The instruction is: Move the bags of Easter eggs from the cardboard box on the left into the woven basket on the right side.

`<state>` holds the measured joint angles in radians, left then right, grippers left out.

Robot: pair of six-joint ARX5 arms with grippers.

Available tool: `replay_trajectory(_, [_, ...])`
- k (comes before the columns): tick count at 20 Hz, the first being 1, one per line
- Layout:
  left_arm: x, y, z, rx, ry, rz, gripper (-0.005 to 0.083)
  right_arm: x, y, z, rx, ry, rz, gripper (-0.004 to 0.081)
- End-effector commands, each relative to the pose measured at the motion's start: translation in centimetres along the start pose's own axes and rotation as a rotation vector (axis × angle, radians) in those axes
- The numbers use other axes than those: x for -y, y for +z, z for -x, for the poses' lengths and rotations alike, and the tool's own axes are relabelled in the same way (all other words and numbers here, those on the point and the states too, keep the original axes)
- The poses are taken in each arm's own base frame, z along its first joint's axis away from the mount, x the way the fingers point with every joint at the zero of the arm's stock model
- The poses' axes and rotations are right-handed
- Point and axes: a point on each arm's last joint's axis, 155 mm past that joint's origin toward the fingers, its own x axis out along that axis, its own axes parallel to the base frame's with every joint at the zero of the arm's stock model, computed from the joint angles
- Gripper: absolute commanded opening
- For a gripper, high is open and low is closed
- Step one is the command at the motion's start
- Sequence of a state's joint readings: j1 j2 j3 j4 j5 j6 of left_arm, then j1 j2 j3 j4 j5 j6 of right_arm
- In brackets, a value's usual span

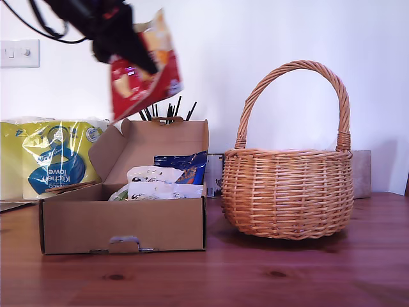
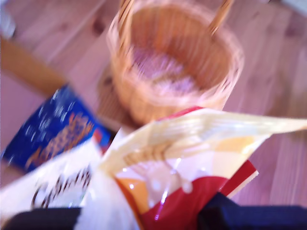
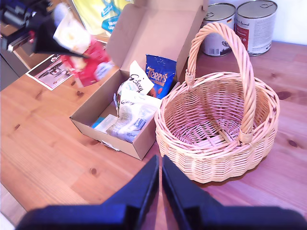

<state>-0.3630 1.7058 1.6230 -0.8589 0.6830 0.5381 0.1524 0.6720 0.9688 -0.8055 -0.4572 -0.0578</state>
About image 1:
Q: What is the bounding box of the yellow kitchen towel pack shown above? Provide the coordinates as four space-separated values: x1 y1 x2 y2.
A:
0 116 111 201

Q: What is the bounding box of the blue orange-print candy bag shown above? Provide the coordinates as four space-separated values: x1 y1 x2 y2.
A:
153 150 208 186

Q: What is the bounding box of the flat grey board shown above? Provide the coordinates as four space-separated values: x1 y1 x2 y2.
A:
0 200 40 214

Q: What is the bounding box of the woven wicker basket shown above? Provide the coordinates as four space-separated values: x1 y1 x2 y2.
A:
221 59 355 240

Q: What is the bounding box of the brown cardboard box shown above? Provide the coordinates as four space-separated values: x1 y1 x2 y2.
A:
38 118 210 255

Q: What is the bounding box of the round cork coaster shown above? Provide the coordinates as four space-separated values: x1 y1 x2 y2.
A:
44 180 98 194

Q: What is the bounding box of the white wall switch plate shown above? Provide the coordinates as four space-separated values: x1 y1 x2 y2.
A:
0 38 41 68

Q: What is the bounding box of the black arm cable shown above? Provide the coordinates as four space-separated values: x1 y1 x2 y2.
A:
30 0 70 40
3 0 89 45

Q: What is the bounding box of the red Maltesers candy bag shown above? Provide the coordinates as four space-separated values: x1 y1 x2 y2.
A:
110 8 185 122

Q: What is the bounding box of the small printed white box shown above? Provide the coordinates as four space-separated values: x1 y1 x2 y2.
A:
206 153 225 199

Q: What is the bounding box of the grey stone tile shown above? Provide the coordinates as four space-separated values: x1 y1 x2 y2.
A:
350 150 372 200

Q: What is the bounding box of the white green-print candy bag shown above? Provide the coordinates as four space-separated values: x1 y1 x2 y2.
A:
107 182 206 202

